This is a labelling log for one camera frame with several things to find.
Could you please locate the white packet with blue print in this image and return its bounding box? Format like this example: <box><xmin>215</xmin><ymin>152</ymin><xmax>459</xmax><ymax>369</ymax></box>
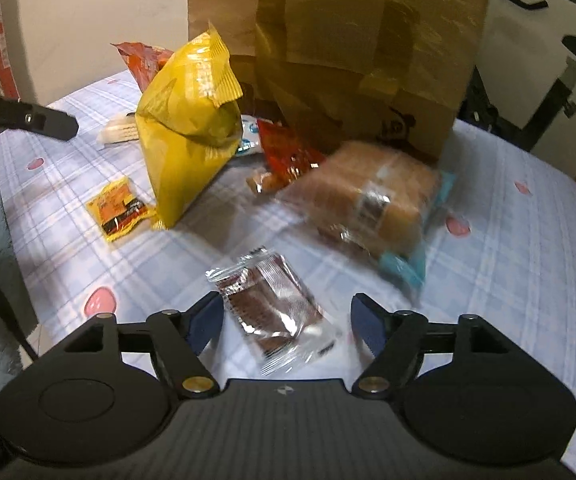
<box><xmin>235</xmin><ymin>115</ymin><xmax>265</xmax><ymax>159</ymax></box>

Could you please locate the brown paper bag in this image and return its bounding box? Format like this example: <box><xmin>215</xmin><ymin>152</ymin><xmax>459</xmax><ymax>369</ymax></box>
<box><xmin>187</xmin><ymin>0</ymin><xmax>500</xmax><ymax>167</ymax></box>

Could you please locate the checked tablecloth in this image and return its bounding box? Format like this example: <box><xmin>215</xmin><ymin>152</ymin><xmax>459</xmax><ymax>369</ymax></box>
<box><xmin>0</xmin><ymin>70</ymin><xmax>576</xmax><ymax>466</ymax></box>

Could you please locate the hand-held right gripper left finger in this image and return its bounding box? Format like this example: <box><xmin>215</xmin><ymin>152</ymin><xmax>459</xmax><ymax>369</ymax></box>
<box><xmin>36</xmin><ymin>291</ymin><xmax>225</xmax><ymax>402</ymax></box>

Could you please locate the clear-wrapped brown snack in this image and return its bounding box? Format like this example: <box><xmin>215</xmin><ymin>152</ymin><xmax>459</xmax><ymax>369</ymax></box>
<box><xmin>205</xmin><ymin>246</ymin><xmax>345</xmax><ymax>377</ymax></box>

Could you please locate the small yellow snack packet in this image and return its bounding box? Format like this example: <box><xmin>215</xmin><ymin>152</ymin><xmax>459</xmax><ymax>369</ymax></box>
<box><xmin>86</xmin><ymin>176</ymin><xmax>157</xmax><ymax>244</ymax></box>

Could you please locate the small white snack packet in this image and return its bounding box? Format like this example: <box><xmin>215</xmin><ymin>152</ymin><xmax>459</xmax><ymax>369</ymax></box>
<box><xmin>98</xmin><ymin>114</ymin><xmax>141</xmax><ymax>147</ymax></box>

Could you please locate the clear-wrapped bread loaf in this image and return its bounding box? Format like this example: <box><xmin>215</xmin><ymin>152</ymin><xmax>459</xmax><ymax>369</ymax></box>
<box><xmin>275</xmin><ymin>140</ymin><xmax>444</xmax><ymax>261</ymax></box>

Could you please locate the small glossy red packet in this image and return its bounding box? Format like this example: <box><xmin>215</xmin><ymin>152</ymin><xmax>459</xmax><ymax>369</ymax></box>
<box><xmin>256</xmin><ymin>119</ymin><xmax>327</xmax><ymax>187</ymax></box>

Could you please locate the yellow chip bag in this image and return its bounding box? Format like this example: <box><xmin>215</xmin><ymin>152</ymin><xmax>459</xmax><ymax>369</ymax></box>
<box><xmin>134</xmin><ymin>22</ymin><xmax>245</xmax><ymax>232</ymax></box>

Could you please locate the small orange-brown snack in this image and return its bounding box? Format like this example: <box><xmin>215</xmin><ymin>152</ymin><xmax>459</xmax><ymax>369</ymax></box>
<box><xmin>246</xmin><ymin>170</ymin><xmax>279</xmax><ymax>195</ymax></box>

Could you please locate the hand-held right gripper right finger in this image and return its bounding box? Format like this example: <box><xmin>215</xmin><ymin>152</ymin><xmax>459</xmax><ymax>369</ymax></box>
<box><xmin>351</xmin><ymin>294</ymin><xmax>535</xmax><ymax>402</ymax></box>

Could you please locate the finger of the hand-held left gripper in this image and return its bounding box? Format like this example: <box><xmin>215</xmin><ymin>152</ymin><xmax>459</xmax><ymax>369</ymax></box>
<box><xmin>0</xmin><ymin>95</ymin><xmax>79</xmax><ymax>141</ymax></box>

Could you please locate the orange-red snack packet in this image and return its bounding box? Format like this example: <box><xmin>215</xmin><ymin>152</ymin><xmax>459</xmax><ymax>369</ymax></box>
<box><xmin>110</xmin><ymin>41</ymin><xmax>175</xmax><ymax>94</ymax></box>

